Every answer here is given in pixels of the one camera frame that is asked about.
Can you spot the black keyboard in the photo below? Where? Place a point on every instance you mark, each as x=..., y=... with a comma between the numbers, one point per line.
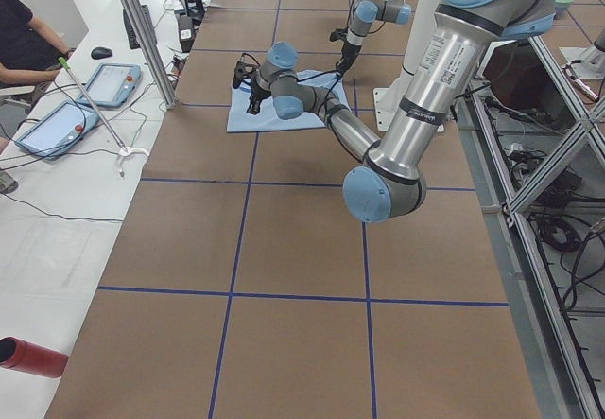
x=131, y=35

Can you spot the near teach pendant tablet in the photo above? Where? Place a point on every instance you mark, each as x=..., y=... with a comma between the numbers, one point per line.
x=58, y=131

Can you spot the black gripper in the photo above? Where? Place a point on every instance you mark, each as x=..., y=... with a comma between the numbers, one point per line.
x=346, y=51
x=258, y=91

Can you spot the black computer mouse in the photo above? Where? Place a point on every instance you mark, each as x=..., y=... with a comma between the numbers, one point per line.
x=101, y=52

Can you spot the far teach pendant tablet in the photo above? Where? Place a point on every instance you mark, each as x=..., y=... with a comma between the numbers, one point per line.
x=112, y=83

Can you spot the light blue t-shirt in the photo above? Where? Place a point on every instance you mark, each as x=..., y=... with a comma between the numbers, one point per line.
x=267, y=120

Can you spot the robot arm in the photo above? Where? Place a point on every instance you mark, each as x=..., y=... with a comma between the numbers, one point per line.
x=362, y=13
x=387, y=182

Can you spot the metal grabber stick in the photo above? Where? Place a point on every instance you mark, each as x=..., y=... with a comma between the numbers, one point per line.
x=124, y=150

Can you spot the aluminium frame post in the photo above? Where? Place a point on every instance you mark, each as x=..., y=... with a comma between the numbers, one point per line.
x=150, y=51

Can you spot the seated person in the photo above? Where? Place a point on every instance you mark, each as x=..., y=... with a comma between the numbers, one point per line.
x=30, y=49

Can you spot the red bottle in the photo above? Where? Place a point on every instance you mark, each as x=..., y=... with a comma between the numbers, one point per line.
x=23, y=356

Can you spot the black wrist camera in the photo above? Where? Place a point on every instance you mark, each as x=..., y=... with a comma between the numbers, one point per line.
x=244, y=69
x=339, y=34

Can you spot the teach pendant tablet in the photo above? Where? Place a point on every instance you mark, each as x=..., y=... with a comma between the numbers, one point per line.
x=58, y=131
x=112, y=83

